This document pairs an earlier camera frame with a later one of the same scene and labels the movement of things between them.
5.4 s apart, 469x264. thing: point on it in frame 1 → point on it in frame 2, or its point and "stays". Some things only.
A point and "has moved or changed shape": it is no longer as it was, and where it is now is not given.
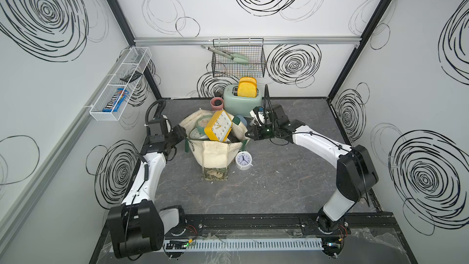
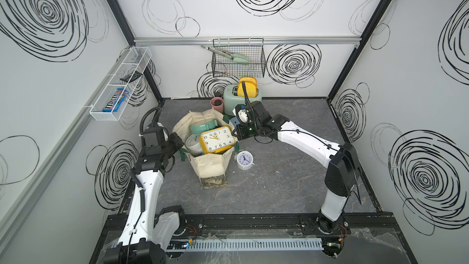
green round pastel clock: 201,122 has moved or changed shape
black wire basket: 223,66 stays
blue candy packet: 112,106 stays
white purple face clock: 243,161 stays
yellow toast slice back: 248,79 stays
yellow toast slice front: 247,90 stays
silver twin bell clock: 195,135 → 192,144
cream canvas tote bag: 214,157 has moved or changed shape
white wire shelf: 115,98 stays
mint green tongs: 236,57 stays
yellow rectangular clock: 219,126 → 216,140
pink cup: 217,103 stays
